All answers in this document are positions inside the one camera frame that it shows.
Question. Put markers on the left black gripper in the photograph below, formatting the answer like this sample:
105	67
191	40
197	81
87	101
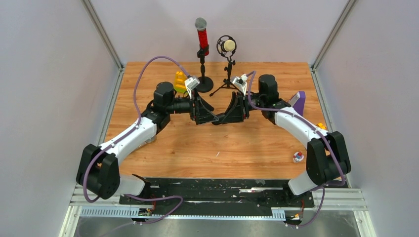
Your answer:
200	112

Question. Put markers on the yellow toy vehicle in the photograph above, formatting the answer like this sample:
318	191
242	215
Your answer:
322	126

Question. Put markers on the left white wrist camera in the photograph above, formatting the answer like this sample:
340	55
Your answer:
190	84

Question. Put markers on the black tripod mic stand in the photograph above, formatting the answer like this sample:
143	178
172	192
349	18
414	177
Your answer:
227	84

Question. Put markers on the silver glitter microphone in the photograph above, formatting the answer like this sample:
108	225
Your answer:
148	141

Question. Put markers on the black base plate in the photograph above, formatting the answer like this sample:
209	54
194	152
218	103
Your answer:
204	196

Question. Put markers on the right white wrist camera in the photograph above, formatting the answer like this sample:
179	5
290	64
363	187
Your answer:
240	83

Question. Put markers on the small red white toy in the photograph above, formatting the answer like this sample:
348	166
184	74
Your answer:
298	157

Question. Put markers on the yellow green toy block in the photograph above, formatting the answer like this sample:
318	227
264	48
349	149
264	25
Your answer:
179	82

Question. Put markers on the black round-base mic stand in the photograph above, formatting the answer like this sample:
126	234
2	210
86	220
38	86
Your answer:
206	83

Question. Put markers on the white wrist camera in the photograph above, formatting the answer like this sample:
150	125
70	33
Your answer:
240	83
190	84

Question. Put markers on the black earbud charging case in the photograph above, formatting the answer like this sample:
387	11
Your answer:
219	120

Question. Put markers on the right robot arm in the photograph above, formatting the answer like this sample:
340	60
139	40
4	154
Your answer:
327	160

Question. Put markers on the red microphone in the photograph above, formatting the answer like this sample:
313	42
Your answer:
201	26

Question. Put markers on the cream condenser microphone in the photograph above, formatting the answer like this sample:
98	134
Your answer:
226	46

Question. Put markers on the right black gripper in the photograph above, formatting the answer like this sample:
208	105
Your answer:
237	110

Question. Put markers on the white cable duct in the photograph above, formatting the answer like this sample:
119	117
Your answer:
137	212

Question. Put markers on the white phone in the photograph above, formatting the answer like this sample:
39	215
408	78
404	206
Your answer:
294	98

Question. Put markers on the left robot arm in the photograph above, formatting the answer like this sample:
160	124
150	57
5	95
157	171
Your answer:
99	169

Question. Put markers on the purple phone stand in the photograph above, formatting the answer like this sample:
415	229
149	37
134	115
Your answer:
300	104

